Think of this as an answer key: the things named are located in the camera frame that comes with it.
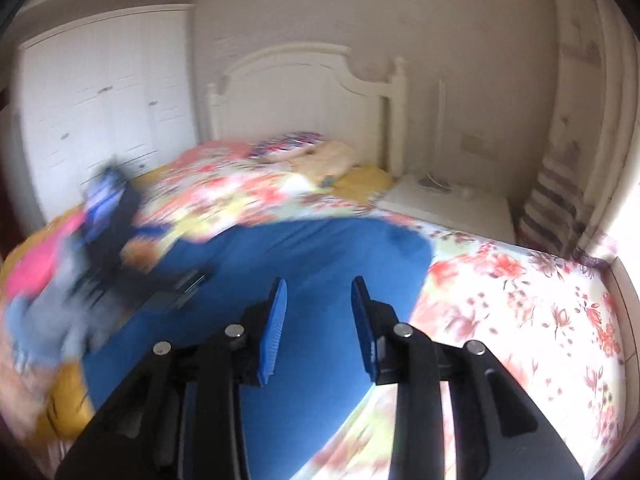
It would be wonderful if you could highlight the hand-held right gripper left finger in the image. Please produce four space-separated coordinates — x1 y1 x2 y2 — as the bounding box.
54 276 289 480

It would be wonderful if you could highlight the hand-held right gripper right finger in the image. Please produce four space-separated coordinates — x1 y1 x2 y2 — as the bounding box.
350 275 586 480

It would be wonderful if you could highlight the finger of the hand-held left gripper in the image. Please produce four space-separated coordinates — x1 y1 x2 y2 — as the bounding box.
145 268 215 294
135 287 199 312

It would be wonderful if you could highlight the blue quilted jacket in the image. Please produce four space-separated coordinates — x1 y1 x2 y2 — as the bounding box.
82 215 435 480

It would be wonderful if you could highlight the person's left hand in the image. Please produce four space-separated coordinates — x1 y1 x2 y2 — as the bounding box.
5 280 93 362

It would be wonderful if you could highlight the white wardrobe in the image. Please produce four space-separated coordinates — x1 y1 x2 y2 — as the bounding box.
12 4 199 234

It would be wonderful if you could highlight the floral bed quilt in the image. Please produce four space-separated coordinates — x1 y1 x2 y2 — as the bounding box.
120 139 627 480

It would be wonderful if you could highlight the pink grey clothing pile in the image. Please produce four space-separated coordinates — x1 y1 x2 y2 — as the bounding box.
0 162 176 447

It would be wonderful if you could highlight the white nightstand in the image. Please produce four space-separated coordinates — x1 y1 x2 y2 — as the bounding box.
376 174 517 246

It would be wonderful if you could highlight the yellow pillow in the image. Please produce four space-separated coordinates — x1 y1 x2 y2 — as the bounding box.
332 165 396 204

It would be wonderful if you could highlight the embroidered floral pillow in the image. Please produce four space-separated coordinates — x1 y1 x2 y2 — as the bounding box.
250 131 325 161

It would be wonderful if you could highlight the cream patterned pillow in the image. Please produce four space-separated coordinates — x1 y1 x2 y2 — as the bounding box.
290 141 359 184

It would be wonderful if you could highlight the white bed headboard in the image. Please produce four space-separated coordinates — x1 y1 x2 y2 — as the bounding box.
206 44 407 179

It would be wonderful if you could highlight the striped printed curtain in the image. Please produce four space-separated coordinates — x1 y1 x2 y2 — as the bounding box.
515 0 632 267

